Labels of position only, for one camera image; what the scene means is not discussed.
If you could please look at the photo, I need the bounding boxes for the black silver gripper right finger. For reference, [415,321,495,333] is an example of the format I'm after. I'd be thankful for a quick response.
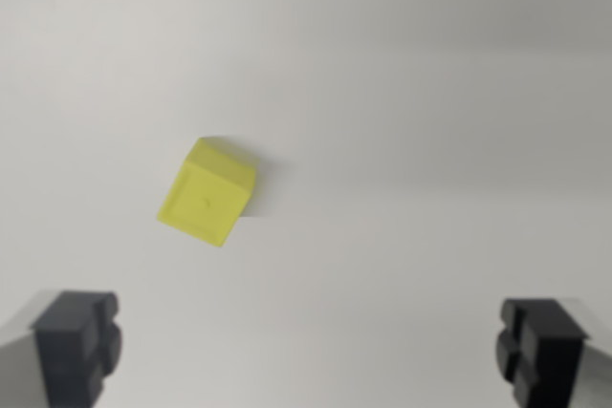
[493,296,612,408]

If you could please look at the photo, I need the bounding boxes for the yellow cube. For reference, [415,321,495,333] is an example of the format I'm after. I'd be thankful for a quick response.
[156,136,260,249]

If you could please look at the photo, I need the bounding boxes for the black silver gripper left finger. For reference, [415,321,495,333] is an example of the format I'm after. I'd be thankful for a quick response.
[0,289,123,408]

